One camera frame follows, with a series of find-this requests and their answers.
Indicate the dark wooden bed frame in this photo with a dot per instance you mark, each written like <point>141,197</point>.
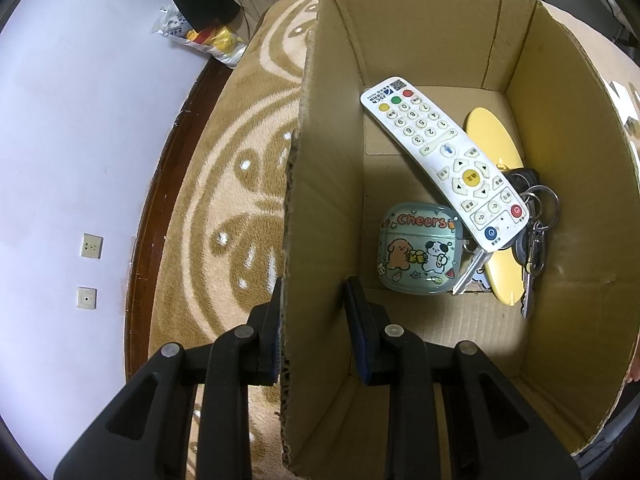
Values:
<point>150,200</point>

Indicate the white wall socket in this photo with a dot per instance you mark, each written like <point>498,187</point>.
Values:
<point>86,298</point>
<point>93,246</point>

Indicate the white remote control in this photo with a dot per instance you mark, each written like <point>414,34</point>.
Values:
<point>430,135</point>

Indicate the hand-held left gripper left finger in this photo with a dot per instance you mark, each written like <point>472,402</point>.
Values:
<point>272,340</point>

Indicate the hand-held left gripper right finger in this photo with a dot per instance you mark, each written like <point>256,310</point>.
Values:
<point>357,320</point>

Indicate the green cartoon earbuds case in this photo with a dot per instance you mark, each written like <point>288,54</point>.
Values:
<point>415,250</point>

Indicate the plastic bag of yellow packets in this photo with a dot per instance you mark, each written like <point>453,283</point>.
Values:
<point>172,25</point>

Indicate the cardboard box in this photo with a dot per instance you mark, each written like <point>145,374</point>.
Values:
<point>575,160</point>

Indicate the yellow oval mirror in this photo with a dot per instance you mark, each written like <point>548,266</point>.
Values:
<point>492,135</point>

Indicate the bunch of keys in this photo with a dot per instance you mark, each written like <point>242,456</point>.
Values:
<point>522,176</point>

